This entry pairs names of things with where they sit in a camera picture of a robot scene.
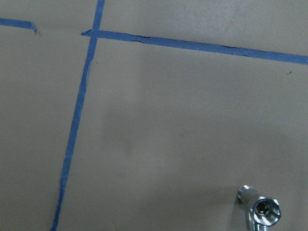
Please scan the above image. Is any chrome tee pipe fitting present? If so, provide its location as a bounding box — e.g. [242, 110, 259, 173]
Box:
[237, 185, 281, 231]

